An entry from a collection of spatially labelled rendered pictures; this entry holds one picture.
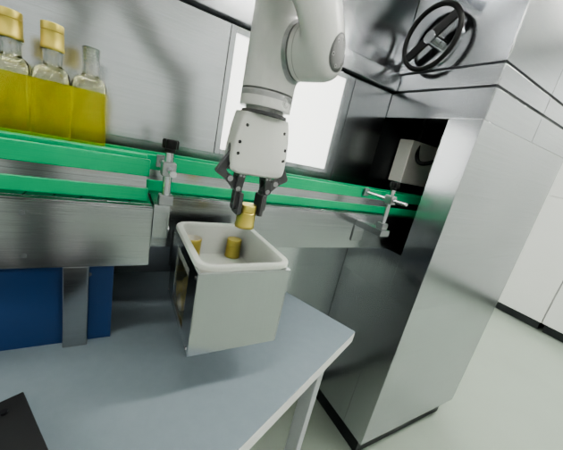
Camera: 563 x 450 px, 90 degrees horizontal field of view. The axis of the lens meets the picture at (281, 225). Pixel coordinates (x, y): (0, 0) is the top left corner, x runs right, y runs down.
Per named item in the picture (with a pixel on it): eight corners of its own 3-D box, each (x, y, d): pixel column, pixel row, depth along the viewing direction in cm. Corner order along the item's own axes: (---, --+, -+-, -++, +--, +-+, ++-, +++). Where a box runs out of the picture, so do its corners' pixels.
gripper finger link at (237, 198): (240, 174, 50) (234, 210, 51) (222, 171, 48) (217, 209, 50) (247, 178, 47) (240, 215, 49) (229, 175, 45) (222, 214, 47)
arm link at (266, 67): (306, 103, 46) (264, 98, 51) (325, 12, 43) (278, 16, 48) (276, 87, 40) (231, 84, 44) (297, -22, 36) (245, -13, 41)
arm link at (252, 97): (280, 102, 51) (277, 119, 52) (234, 88, 47) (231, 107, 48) (304, 100, 44) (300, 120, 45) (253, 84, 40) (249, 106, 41)
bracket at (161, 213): (163, 223, 65) (167, 194, 63) (170, 238, 57) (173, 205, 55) (147, 222, 63) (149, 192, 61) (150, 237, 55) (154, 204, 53)
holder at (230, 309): (230, 274, 78) (239, 221, 74) (274, 340, 56) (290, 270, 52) (163, 278, 69) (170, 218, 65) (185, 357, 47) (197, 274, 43)
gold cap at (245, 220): (256, 229, 51) (260, 207, 50) (238, 229, 49) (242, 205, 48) (249, 223, 54) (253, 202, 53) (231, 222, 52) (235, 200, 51)
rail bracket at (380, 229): (356, 238, 100) (374, 176, 95) (393, 258, 87) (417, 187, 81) (346, 237, 98) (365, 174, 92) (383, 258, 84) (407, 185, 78)
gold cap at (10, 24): (26, 45, 51) (26, 17, 49) (21, 40, 48) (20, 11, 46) (-1, 37, 49) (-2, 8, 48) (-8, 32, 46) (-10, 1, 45)
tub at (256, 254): (242, 255, 72) (247, 223, 69) (284, 304, 53) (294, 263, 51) (170, 256, 63) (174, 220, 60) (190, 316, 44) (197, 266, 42)
